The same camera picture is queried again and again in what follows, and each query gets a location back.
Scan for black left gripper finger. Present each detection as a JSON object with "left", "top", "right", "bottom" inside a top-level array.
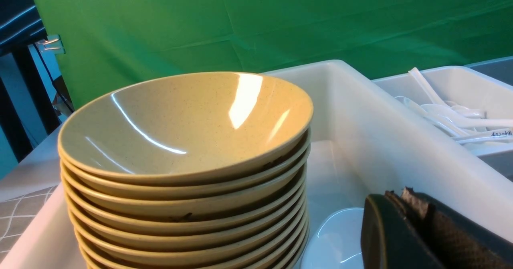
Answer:
[{"left": 360, "top": 187, "right": 513, "bottom": 269}]

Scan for yellow noodle bowl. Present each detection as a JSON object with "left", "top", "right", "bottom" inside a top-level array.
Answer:
[{"left": 57, "top": 72, "right": 314, "bottom": 185}]

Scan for white dishes in tub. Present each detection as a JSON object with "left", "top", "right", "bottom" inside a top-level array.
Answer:
[{"left": 299, "top": 207, "right": 364, "bottom": 269}]

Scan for large white plastic tub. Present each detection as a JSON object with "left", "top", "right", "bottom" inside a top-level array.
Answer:
[{"left": 1, "top": 60, "right": 513, "bottom": 269}]

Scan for pile of white spoons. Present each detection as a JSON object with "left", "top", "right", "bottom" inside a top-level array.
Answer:
[{"left": 395, "top": 67, "right": 512, "bottom": 145}]

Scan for white plastic spoon bin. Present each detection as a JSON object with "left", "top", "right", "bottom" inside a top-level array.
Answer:
[{"left": 374, "top": 66, "right": 512, "bottom": 180}]

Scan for stack of yellow bowls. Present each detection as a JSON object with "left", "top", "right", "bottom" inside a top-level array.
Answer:
[{"left": 61, "top": 130, "right": 311, "bottom": 269}]

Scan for blue plastic chopstick bin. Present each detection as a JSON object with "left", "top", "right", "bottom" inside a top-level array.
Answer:
[{"left": 465, "top": 56, "right": 513, "bottom": 86}]

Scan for green backdrop cloth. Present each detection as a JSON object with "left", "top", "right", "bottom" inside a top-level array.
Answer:
[{"left": 34, "top": 0, "right": 513, "bottom": 108}]

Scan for grey checkered tablecloth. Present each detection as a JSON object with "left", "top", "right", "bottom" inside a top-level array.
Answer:
[{"left": 0, "top": 186, "right": 57, "bottom": 261}]

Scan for metal backdrop clamp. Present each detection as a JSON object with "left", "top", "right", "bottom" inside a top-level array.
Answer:
[{"left": 36, "top": 34, "right": 66, "bottom": 54}]

